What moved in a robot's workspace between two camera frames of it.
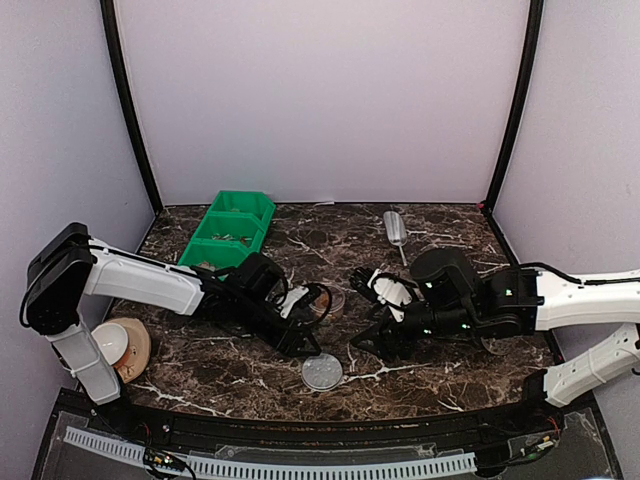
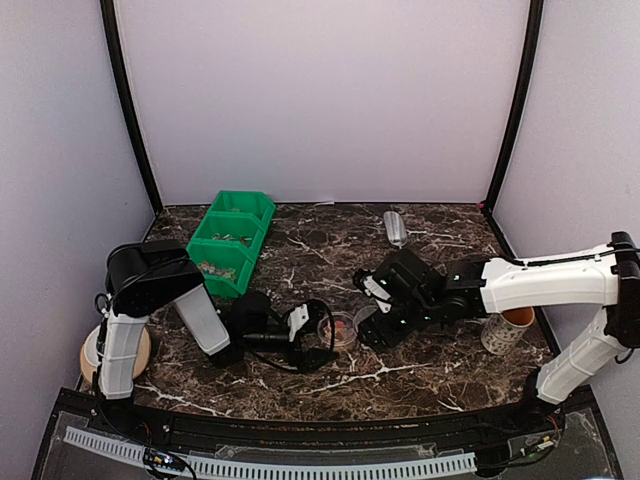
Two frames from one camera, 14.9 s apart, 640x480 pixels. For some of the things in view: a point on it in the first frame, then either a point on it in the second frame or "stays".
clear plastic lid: x=322 y=372 → x=363 y=313
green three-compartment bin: x=231 y=228 stays
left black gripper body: x=248 y=316 → x=256 y=342
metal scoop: x=397 y=232 stays
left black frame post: x=108 y=9 stays
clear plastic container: x=321 y=301 → x=344 y=325
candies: x=322 y=301 → x=342 y=333
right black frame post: x=535 y=27 stays
